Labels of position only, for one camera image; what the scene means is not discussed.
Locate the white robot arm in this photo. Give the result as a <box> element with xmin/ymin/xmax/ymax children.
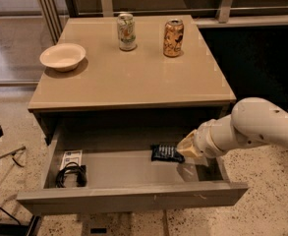
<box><xmin>177</xmin><ymin>97</ymin><xmax>288</xmax><ymax>158</ymax></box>

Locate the white blue paper card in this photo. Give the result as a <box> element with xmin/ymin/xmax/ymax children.
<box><xmin>60</xmin><ymin>149</ymin><xmax>83</xmax><ymax>169</ymax></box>

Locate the orange gold soda can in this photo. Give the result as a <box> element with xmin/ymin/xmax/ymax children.
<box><xmin>163</xmin><ymin>19</ymin><xmax>184</xmax><ymax>57</ymax></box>

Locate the beige cabinet with counter top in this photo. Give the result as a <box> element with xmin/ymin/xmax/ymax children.
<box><xmin>29</xmin><ymin>16</ymin><xmax>236</xmax><ymax>137</ymax></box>

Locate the open grey top drawer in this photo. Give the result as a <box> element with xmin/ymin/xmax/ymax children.
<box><xmin>16</xmin><ymin>116</ymin><xmax>250</xmax><ymax>216</ymax></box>

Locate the dark blue rxbar wrapper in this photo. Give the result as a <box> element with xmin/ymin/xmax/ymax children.
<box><xmin>151</xmin><ymin>145</ymin><xmax>185</xmax><ymax>163</ymax></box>

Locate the white paper bowl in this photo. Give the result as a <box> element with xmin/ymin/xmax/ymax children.
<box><xmin>39</xmin><ymin>43</ymin><xmax>86</xmax><ymax>72</ymax></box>

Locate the coiled black cable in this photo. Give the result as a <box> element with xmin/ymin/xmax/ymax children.
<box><xmin>54</xmin><ymin>161</ymin><xmax>88</xmax><ymax>189</ymax></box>

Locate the green white soda can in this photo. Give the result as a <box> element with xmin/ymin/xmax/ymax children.
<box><xmin>117</xmin><ymin>13</ymin><xmax>137</xmax><ymax>51</ymax></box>

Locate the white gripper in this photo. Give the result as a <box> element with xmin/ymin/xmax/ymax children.
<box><xmin>176</xmin><ymin>119</ymin><xmax>231</xmax><ymax>158</ymax></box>

